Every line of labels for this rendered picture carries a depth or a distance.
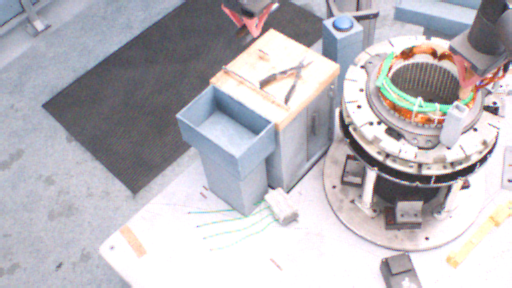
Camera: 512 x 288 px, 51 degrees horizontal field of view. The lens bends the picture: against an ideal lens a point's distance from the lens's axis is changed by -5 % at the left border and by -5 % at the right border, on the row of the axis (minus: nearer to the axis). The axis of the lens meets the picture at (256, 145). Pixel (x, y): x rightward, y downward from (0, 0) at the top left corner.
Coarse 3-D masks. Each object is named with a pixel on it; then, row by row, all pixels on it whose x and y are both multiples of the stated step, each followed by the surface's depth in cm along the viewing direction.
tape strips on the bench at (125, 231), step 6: (510, 72) 150; (126, 228) 130; (126, 234) 130; (132, 234) 130; (126, 240) 129; (132, 240) 129; (138, 240) 128; (132, 246) 128; (138, 246) 128; (138, 252) 127; (144, 252) 127; (138, 258) 126
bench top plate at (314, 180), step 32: (320, 160) 138; (192, 192) 135; (320, 192) 132; (128, 224) 131; (160, 224) 131; (192, 224) 130; (224, 224) 129; (256, 224) 129; (320, 224) 128; (480, 224) 124; (128, 256) 126; (160, 256) 126; (192, 256) 125; (224, 256) 125; (256, 256) 124; (288, 256) 123; (320, 256) 123; (352, 256) 122; (384, 256) 122; (416, 256) 121; (480, 256) 119
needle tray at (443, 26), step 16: (400, 0) 131; (416, 0) 134; (432, 0) 133; (448, 0) 132; (464, 0) 130; (480, 0) 128; (400, 16) 129; (416, 16) 127; (432, 16) 125; (448, 16) 130; (464, 16) 129; (432, 32) 130; (448, 32) 126
